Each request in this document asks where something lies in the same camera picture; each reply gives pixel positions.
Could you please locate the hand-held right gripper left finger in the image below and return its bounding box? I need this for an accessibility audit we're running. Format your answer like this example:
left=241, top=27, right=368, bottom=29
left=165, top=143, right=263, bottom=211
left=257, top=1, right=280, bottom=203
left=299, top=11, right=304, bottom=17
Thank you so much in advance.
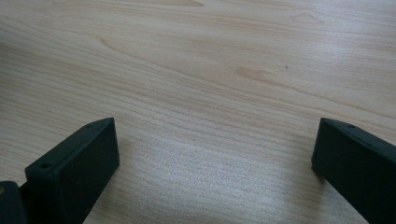
left=19, top=117, right=120, bottom=224

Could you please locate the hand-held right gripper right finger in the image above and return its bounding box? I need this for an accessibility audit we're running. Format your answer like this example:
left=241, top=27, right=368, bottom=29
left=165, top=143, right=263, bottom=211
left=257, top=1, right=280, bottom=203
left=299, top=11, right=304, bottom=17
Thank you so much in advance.
left=311, top=117, right=396, bottom=224

